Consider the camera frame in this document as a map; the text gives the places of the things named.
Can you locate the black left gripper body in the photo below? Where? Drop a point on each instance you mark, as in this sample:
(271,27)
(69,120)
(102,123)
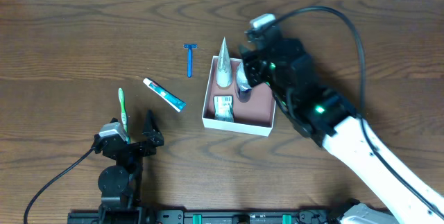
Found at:
(132,148)

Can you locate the green white soap pack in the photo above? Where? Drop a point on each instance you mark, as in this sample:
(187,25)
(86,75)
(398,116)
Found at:
(223,108)

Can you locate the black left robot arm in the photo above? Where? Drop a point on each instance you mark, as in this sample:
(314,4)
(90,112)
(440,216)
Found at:
(120,184)

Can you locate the clear spray bottle blue liquid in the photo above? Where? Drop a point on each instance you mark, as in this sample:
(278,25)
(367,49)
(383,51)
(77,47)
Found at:
(243,88)

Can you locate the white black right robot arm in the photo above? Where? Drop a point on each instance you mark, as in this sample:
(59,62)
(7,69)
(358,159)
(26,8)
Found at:
(320,113)

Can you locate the white cream tube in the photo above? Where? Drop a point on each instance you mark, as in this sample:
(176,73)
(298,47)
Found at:
(223,69)

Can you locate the blue disposable razor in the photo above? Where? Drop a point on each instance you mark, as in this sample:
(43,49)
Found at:
(190,48)

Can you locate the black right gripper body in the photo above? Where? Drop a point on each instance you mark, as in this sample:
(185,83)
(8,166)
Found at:
(259,62)

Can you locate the white green toothpaste tube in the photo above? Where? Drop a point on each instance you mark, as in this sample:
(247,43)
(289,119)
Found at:
(170,98)

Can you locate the green toothbrush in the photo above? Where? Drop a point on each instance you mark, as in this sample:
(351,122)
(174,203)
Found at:
(124,117)

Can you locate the white cardboard box pink inside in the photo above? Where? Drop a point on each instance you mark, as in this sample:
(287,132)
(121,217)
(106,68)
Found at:
(255,116)

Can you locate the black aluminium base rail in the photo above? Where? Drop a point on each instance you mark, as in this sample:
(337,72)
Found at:
(201,217)

